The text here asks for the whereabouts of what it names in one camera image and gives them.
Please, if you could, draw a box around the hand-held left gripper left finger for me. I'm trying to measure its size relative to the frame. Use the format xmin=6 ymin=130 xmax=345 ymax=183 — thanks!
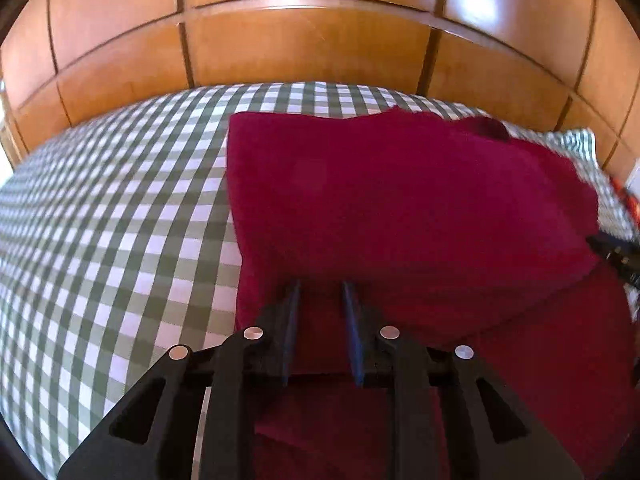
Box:
xmin=56 ymin=279 xmax=302 ymax=480

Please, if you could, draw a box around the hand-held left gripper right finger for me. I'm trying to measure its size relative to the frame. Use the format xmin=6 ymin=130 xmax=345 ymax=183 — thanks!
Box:
xmin=341 ymin=280 xmax=584 ymax=480

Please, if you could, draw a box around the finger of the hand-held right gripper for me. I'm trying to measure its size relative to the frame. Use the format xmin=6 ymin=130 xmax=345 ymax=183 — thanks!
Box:
xmin=586 ymin=232 xmax=640 ymax=289

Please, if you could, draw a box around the dark red garment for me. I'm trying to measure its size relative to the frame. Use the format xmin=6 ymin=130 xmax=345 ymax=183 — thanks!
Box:
xmin=226 ymin=106 xmax=633 ymax=480

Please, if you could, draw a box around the multicolour checkered pillow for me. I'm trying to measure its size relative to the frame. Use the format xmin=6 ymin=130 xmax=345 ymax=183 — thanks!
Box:
xmin=614 ymin=177 xmax=640 ymax=223

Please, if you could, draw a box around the green checkered pillow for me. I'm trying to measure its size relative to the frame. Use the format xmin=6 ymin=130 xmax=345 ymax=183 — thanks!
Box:
xmin=547 ymin=129 xmax=602 ymax=173

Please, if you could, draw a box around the green checkered bed sheet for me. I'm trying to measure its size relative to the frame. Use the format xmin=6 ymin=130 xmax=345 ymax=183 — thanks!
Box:
xmin=0 ymin=81 xmax=640 ymax=480

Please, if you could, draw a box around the wooden panelled wardrobe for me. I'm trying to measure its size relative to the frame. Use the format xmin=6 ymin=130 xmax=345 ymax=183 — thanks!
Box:
xmin=0 ymin=0 xmax=640 ymax=183

